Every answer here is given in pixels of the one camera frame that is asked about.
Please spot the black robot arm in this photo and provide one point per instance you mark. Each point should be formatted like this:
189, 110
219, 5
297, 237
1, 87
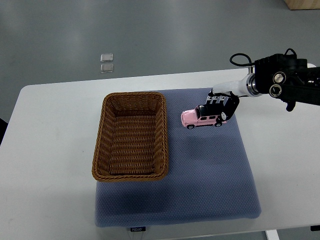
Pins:
288, 78

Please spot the white table leg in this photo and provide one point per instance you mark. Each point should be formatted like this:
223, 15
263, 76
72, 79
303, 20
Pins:
272, 234

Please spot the wooden box corner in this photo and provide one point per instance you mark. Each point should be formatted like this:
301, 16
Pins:
303, 4

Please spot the brown wicker basket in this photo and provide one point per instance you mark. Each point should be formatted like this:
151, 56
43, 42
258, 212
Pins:
132, 138

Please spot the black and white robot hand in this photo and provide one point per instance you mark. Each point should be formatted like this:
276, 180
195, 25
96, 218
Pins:
226, 96

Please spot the upper metal floor plate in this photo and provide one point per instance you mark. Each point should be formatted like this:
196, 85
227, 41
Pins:
106, 57

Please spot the pink toy car black roof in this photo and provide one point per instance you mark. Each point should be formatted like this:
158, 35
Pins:
202, 115

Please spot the blue-grey foam cushion mat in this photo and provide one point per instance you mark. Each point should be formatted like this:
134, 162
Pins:
209, 176

